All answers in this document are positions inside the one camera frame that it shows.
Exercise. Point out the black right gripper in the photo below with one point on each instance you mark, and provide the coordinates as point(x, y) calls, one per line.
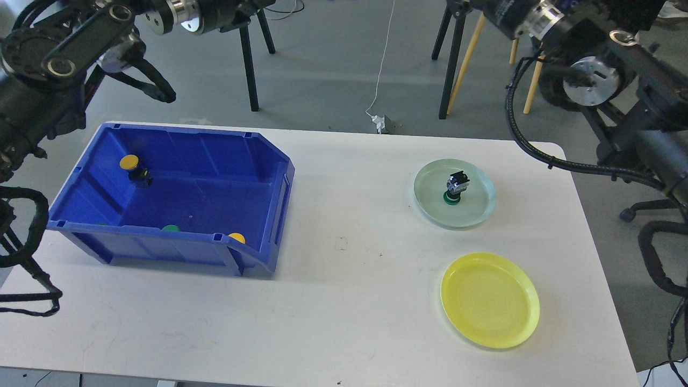
point(515, 18)

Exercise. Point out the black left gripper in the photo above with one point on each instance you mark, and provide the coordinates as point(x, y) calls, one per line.
point(223, 16)

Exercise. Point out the green push button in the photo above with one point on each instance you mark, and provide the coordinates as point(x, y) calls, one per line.
point(457, 183)

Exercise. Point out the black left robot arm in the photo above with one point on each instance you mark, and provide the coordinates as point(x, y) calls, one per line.
point(52, 66)

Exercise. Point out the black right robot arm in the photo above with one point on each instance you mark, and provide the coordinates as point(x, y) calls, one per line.
point(593, 63)

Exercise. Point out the yellow button back left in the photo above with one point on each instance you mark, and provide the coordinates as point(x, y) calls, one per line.
point(136, 173)

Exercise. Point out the light green plate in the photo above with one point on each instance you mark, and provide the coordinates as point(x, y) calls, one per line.
point(477, 202)

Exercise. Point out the green button front edge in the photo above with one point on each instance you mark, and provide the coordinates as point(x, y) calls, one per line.
point(171, 227)

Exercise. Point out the yellow button front corner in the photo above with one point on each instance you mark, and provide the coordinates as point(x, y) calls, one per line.
point(238, 237)

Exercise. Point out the yellow plate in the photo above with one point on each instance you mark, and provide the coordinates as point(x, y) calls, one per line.
point(490, 300)

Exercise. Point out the black tripod leg left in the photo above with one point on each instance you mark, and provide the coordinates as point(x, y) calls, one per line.
point(247, 55)

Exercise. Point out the wooden easel legs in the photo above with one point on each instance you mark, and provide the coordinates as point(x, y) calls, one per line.
point(457, 80)

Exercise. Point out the black tripod legs right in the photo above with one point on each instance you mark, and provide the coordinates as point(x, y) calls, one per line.
point(455, 11)

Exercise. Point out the white sneaker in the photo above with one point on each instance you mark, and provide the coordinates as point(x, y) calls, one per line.
point(671, 12)

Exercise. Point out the blue plastic storage bin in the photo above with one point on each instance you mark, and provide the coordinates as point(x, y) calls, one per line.
point(210, 183)

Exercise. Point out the black office chair base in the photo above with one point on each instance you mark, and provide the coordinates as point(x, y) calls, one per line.
point(628, 214)

